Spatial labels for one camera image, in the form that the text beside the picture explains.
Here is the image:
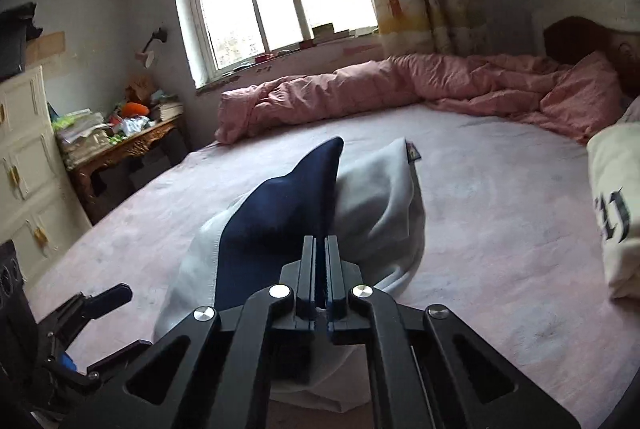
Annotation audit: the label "stack of papers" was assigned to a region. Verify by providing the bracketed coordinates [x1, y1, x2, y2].
[52, 109, 113, 165]

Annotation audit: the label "books on windowsill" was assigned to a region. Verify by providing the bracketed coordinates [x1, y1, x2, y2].
[311, 23, 351, 42]

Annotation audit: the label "pink checked quilt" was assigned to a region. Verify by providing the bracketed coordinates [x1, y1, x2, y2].
[215, 50, 623, 145]

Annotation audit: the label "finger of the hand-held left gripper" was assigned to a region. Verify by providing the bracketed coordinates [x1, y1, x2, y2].
[37, 283, 134, 351]
[44, 340, 152, 387]

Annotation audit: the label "folded cream printed sweatshirt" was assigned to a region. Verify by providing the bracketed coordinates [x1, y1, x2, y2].
[586, 122, 640, 300]

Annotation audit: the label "black bag on cabinet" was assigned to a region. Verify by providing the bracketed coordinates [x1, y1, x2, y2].
[0, 2, 38, 82]

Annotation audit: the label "carved wooden side table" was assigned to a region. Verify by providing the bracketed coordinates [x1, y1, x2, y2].
[67, 116, 188, 222]

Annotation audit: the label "white and navy baseball jacket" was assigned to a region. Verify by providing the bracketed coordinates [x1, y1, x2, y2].
[152, 136, 426, 412]

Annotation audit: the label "cream drawer cabinet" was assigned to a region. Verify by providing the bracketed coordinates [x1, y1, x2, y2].
[0, 65, 91, 285]

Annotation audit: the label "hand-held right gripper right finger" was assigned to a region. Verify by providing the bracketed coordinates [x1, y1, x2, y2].
[324, 236, 582, 429]

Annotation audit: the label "brown paper bag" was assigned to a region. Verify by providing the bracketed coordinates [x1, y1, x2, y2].
[125, 76, 156, 102]

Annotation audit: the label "clear plastic bag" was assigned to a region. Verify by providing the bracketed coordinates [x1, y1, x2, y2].
[120, 116, 151, 135]

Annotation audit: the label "pink wall lamp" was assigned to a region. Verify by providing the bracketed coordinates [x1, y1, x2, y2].
[136, 28, 168, 69]

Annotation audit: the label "carved wooden headboard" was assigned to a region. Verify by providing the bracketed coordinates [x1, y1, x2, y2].
[532, 6, 640, 97]

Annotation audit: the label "bed with pink sheet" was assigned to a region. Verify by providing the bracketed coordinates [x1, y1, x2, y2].
[22, 102, 640, 429]

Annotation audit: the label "pale pillow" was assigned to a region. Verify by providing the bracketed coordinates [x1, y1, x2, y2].
[615, 96, 640, 127]

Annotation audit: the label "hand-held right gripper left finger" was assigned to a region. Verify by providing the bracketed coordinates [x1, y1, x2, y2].
[65, 236, 319, 429]

